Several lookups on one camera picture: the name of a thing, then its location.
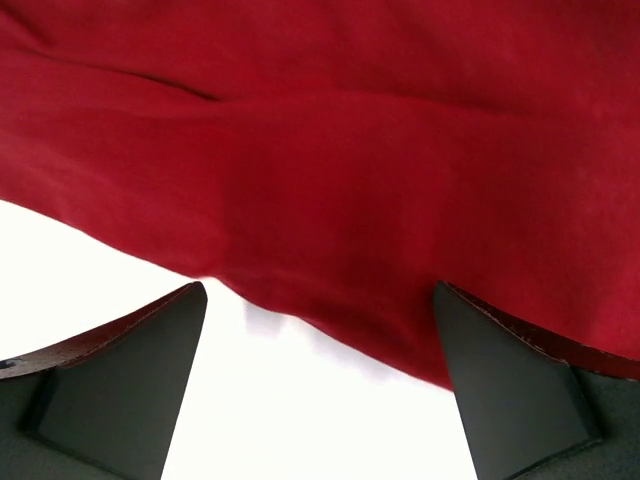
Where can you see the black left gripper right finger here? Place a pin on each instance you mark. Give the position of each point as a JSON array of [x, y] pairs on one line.
[[535, 404]]

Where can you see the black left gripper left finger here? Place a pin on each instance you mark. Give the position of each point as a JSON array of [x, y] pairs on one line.
[[102, 404]]

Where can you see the dark red t shirt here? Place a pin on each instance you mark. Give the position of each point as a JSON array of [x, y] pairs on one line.
[[334, 160]]

